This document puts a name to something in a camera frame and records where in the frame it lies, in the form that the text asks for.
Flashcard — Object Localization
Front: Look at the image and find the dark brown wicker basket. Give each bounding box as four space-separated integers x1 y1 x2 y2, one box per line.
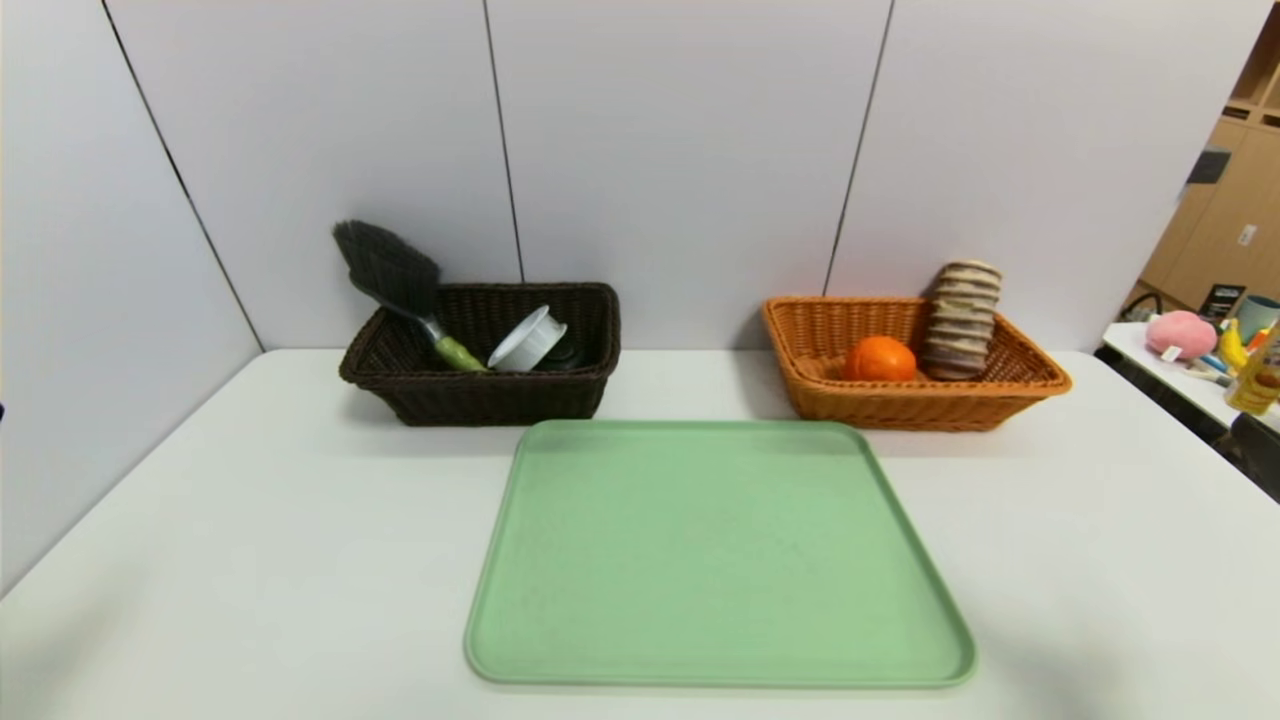
338 281 623 428

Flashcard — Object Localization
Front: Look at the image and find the brown striped bread roll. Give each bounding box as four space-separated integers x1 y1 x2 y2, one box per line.
920 260 1004 382

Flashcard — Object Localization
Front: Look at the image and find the yellow bottle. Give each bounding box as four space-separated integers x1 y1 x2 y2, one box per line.
1225 322 1280 416

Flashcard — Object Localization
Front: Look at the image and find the orange fruit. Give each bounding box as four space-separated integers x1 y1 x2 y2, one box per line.
843 335 919 383

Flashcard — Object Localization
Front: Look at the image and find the orange wicker basket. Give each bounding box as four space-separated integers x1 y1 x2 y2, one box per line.
762 295 1073 432

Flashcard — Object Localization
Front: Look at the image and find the teal cup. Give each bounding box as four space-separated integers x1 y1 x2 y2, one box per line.
1236 294 1280 343

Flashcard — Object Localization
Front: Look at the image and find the grey brush with green handle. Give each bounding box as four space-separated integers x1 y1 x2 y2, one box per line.
332 219 489 374

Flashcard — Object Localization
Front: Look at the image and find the light green plastic tray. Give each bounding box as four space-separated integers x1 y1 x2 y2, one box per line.
463 418 978 691

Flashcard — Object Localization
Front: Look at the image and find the white round plastic container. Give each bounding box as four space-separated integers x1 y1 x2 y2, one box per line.
486 304 569 374

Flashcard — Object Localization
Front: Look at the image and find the white side table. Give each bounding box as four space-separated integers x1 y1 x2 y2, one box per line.
1100 318 1280 443

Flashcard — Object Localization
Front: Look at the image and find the pink plush toy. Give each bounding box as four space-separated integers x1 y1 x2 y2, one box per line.
1145 310 1218 362

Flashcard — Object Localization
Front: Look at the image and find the small black box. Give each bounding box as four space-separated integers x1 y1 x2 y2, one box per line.
1200 283 1248 323

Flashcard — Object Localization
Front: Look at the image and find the wooden cabinet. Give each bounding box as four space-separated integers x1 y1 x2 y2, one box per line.
1140 0 1280 313

